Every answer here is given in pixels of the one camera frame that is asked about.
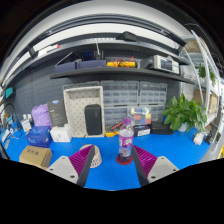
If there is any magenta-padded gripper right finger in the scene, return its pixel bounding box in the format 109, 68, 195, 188
130, 145, 180, 187

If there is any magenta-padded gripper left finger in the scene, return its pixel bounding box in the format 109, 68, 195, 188
45, 144, 96, 188

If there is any clear bottle with purple label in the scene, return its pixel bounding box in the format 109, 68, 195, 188
118, 118, 135, 164

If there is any brown cardboard box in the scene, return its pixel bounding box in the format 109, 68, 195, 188
19, 145, 54, 169

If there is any white carton box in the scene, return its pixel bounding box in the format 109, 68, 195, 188
49, 123, 73, 143

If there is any flat black case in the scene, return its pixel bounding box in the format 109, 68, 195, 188
150, 121, 174, 136

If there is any black box with white label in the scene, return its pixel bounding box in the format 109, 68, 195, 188
133, 124, 152, 138

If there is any blue carton box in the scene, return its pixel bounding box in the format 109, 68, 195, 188
25, 125, 53, 148

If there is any white power adapter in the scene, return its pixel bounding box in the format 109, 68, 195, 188
193, 132, 205, 146

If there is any clear organiser with coloured parts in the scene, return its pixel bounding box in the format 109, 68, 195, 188
128, 106, 153, 127

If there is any dark grey upright carton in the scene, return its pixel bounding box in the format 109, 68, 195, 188
46, 98, 68, 128

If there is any black rectangular speaker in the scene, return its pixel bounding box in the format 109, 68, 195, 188
84, 104, 103, 136

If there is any purple plastic bag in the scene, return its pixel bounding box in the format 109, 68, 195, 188
30, 103, 53, 128

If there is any yellow multimeter with red leads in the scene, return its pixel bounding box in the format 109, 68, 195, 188
104, 121, 124, 138

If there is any beige dotted tray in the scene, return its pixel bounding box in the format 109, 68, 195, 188
62, 85, 106, 139

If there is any green potted plant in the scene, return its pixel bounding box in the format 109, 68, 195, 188
162, 93, 208, 133

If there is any grey small-parts drawer cabinet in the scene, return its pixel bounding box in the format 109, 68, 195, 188
100, 79, 168, 133

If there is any white shelf unit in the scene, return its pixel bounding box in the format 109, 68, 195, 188
181, 29, 224, 141

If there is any dark overhead shelf unit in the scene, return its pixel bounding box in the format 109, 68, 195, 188
1, 13, 194, 88

